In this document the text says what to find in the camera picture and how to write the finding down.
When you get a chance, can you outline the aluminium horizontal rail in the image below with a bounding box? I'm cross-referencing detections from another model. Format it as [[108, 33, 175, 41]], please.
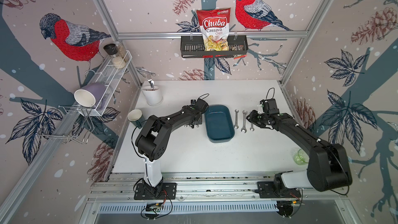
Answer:
[[117, 30, 310, 40]]

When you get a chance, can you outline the red cassava chips bag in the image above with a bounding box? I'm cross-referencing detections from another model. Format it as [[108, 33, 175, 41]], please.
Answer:
[[197, 8, 231, 51]]

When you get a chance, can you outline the teal plastic storage box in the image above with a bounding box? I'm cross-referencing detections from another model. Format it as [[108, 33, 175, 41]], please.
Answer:
[[204, 105, 235, 143]]

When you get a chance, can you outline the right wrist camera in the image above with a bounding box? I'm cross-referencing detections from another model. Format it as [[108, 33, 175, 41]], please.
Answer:
[[258, 98, 279, 115]]

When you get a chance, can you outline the green ceramic mug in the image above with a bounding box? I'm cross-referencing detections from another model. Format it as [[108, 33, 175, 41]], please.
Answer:
[[127, 109, 146, 129]]

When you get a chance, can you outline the medium silver wrench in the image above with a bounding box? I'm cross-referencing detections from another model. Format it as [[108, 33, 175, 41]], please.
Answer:
[[234, 110, 239, 130]]

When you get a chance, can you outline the green glass cup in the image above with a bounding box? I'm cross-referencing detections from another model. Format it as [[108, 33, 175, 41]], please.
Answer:
[[293, 149, 309, 166]]

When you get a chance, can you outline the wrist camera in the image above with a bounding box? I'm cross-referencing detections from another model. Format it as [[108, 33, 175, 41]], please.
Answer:
[[190, 98, 209, 114], [258, 98, 279, 115]]

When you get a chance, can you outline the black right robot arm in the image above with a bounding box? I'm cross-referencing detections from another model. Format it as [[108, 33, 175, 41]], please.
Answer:
[[246, 110, 352, 192]]

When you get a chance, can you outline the black wire basket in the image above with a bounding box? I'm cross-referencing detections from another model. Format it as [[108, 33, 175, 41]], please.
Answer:
[[180, 35, 248, 58]]

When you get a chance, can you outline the cream round jar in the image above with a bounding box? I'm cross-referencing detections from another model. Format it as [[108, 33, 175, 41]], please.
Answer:
[[111, 56, 126, 69]]

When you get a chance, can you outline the purple white cup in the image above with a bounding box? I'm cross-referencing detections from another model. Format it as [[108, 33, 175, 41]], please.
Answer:
[[74, 83, 106, 107]]

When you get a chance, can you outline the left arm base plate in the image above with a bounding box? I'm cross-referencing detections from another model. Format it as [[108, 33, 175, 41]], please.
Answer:
[[134, 181, 177, 200]]

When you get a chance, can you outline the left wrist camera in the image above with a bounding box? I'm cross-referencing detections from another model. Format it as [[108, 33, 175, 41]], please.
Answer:
[[190, 98, 209, 114]]

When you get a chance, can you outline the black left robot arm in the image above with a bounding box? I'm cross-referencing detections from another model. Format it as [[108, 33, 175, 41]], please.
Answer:
[[135, 98, 209, 190]]

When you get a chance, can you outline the dark lid spice jar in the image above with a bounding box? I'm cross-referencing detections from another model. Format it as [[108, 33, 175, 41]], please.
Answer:
[[103, 43, 119, 58]]

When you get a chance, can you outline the metal fork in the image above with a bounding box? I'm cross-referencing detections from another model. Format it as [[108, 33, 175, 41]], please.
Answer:
[[147, 74, 155, 91]]

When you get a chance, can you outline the large silver wrench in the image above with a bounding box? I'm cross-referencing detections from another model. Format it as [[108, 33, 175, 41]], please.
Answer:
[[240, 110, 248, 133]]

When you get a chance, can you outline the white wire wall shelf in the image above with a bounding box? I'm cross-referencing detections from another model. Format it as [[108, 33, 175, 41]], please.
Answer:
[[77, 51, 132, 117]]

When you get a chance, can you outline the small circuit board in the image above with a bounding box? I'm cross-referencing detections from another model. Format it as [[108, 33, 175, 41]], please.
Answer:
[[145, 203, 163, 212]]

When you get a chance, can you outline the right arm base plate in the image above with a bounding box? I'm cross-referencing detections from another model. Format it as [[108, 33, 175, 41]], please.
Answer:
[[255, 178, 302, 199]]

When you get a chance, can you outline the metal wire cup rack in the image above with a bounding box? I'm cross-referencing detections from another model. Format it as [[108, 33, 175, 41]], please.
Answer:
[[35, 104, 96, 145]]

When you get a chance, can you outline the white utensil holder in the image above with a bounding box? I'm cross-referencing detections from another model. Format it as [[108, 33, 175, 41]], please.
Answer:
[[141, 86, 163, 106]]

